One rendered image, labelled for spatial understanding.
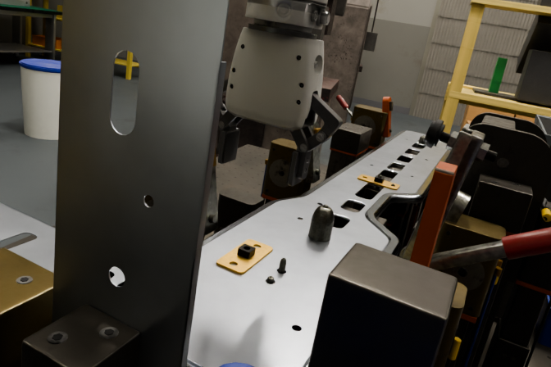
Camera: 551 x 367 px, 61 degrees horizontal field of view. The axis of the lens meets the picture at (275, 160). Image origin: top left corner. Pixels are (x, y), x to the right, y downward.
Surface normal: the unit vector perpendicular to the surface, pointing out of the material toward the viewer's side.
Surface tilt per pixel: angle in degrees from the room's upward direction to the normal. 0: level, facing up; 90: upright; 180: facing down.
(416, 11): 90
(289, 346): 0
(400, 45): 90
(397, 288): 0
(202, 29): 90
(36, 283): 0
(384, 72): 90
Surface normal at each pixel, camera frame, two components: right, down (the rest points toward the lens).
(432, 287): 0.16, -0.94
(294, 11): 0.19, 0.30
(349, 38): -0.19, 0.29
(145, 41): -0.44, 0.18
